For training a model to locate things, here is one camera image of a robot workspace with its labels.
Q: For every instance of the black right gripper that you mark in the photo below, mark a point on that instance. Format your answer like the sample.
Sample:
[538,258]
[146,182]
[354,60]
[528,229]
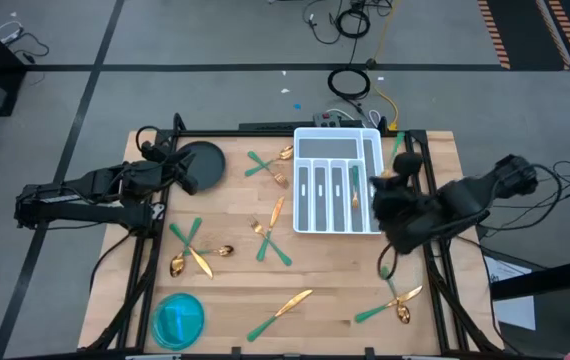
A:
[407,220]

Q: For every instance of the black desk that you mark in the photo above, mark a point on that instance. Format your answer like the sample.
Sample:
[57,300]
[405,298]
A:
[555,272]

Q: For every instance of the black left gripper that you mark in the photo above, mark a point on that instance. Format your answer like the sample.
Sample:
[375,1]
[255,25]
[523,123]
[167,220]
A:
[167,167]

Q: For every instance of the white plastic cutlery tray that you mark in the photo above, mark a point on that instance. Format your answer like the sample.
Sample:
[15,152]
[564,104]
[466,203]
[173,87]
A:
[327,148]

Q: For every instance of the white paper sheet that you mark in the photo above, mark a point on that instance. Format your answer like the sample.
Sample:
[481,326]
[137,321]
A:
[515,310]

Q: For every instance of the blue plastic bowl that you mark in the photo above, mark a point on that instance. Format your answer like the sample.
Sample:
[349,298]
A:
[177,322]

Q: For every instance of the black round plate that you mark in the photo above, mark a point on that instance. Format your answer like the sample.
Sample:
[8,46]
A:
[210,165]

